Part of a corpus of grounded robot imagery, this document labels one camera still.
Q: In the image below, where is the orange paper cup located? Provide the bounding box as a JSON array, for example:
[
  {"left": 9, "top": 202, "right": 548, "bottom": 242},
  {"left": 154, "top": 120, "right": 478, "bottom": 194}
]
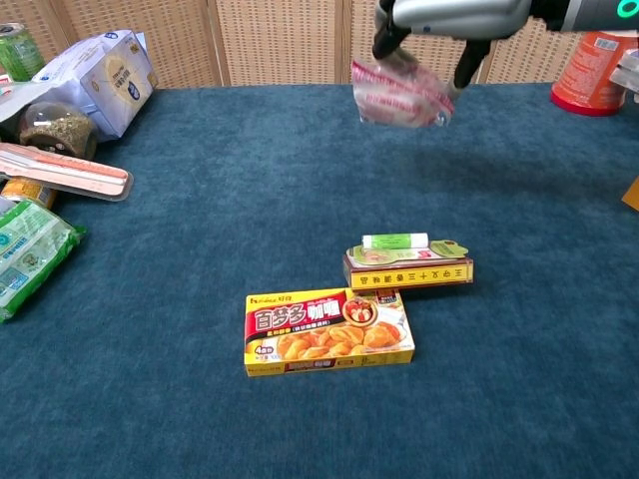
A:
[{"left": 550, "top": 29, "right": 639, "bottom": 118}]

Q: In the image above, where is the blue felt table cloth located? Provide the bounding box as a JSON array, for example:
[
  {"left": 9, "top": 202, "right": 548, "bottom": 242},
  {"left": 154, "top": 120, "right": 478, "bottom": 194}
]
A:
[{"left": 0, "top": 82, "right": 639, "bottom": 479}]

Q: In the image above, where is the green white tube blister pack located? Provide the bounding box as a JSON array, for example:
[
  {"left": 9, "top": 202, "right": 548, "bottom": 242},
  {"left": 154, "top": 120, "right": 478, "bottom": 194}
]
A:
[{"left": 345, "top": 232, "right": 471, "bottom": 266}]

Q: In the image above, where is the glass jar of herbs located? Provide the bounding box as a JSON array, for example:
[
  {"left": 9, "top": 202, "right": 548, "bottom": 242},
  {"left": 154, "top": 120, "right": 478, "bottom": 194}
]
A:
[{"left": 18, "top": 101, "right": 100, "bottom": 162}]

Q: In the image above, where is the green drink can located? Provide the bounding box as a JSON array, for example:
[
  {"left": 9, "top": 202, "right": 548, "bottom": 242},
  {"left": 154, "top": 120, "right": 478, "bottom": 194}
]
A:
[{"left": 0, "top": 22, "right": 47, "bottom": 83}]

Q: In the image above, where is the wicker folding screen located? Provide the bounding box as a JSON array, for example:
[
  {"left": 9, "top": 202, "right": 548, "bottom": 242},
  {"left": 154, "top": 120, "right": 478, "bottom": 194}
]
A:
[{"left": 0, "top": 0, "right": 639, "bottom": 91}]

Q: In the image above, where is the green plastic packet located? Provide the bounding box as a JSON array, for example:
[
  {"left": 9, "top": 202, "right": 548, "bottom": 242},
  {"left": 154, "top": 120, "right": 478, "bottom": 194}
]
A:
[{"left": 0, "top": 198, "right": 88, "bottom": 324}]

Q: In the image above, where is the white pink snack bag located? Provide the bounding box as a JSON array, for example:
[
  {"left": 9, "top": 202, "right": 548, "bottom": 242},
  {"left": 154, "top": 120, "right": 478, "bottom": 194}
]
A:
[{"left": 350, "top": 56, "right": 456, "bottom": 131}]

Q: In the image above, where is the red yellow seasoning box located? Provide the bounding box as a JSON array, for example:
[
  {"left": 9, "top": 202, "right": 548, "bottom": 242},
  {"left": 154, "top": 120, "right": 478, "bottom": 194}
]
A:
[{"left": 342, "top": 250, "right": 476, "bottom": 291}]

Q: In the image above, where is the white blue carton box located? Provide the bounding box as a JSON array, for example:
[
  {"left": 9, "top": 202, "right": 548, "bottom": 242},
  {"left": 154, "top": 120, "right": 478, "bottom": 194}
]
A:
[{"left": 31, "top": 29, "right": 160, "bottom": 140}]

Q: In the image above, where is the yellow curry box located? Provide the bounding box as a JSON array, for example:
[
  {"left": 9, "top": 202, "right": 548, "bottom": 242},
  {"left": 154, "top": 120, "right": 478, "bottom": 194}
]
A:
[{"left": 244, "top": 287, "right": 416, "bottom": 378}]

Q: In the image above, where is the yellow tin can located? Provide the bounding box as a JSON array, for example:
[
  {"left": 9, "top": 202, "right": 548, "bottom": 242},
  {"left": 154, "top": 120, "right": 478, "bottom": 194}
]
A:
[{"left": 0, "top": 176, "right": 60, "bottom": 210}]

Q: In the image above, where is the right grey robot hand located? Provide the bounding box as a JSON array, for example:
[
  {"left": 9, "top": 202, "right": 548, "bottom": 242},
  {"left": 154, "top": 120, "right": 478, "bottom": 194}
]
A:
[{"left": 371, "top": 0, "right": 533, "bottom": 94}]

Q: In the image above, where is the beige orange carton box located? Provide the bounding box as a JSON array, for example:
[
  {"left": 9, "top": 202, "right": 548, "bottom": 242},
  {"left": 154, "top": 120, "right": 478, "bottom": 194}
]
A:
[{"left": 620, "top": 176, "right": 639, "bottom": 215}]

